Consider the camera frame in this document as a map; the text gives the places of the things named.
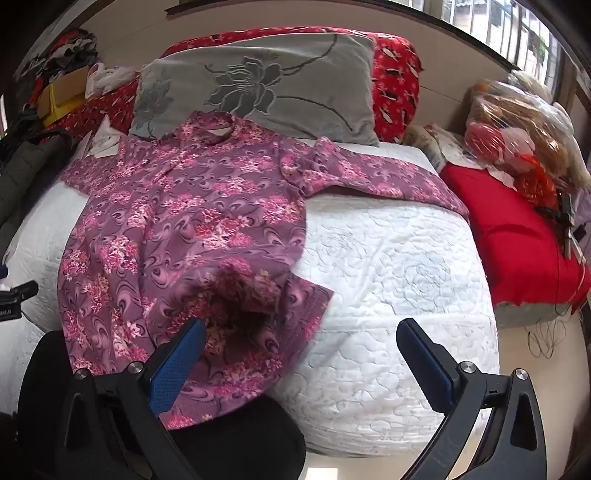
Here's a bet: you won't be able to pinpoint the red patterned pillow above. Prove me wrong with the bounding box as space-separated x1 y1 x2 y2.
44 27 423 145

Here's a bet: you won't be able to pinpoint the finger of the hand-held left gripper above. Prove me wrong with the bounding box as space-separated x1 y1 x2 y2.
0 281 40 303

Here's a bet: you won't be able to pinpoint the thin cable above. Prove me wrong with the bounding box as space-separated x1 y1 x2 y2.
526 258 583 360

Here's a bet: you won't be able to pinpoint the dark grey jacket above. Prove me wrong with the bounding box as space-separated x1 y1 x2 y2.
0 129 79 261

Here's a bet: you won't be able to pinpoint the plastic bag of plush toys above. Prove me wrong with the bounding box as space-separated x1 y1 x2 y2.
464 71 591 208

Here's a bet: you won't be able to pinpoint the white paper sheet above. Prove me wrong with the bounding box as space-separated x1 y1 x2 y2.
74 114 124 160

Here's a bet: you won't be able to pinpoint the grey flower print pillow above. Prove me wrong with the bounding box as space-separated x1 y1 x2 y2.
129 33 380 147

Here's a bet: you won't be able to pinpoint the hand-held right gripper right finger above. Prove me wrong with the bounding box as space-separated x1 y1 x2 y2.
396 318 550 480

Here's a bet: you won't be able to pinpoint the white quilted bed cover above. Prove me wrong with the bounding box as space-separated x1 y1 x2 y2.
0 134 502 457

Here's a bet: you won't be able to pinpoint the white plastic bag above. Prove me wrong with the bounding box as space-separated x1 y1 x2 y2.
85 62 137 97

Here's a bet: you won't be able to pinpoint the red cloth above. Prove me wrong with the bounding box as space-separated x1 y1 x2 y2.
438 164 591 311

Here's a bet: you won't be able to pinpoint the cardboard box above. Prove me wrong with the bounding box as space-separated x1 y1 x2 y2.
37 65 90 127

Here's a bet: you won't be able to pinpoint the person's black pants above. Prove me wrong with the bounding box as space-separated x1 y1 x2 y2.
17 330 306 480

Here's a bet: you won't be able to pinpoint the purple floral pillowcase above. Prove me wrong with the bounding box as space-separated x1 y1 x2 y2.
56 111 471 431

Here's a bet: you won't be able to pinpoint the pile of clothes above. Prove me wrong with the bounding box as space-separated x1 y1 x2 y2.
21 28 100 77

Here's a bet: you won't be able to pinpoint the window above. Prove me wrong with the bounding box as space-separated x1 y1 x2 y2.
406 0 566 75

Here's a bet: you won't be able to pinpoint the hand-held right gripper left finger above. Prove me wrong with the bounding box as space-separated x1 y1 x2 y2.
53 318 208 480

